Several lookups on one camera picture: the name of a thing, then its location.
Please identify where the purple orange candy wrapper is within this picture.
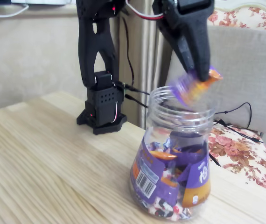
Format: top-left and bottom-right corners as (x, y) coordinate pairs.
(169, 66), (224, 108)

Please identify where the clear plastic candy jar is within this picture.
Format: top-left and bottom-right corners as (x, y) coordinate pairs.
(129, 85), (216, 221)

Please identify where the beige curtain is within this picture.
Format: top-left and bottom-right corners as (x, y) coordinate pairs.
(118, 0), (194, 130)

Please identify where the grey cushion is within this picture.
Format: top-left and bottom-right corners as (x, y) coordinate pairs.
(164, 23), (266, 136)

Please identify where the floral upholstered white chair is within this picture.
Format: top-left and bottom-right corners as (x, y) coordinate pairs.
(185, 0), (266, 196)

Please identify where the white device edge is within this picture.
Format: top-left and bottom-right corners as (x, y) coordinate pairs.
(11, 0), (73, 5)

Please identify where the thin black looped cable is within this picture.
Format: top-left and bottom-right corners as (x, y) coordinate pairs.
(122, 16), (135, 87)

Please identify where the black power plug cable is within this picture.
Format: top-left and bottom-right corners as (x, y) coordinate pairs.
(126, 84), (252, 129)

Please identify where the black USB plug cable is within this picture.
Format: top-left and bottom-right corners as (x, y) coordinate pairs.
(126, 94), (264, 143)

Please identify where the white cable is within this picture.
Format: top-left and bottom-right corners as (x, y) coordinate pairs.
(0, 2), (29, 17)

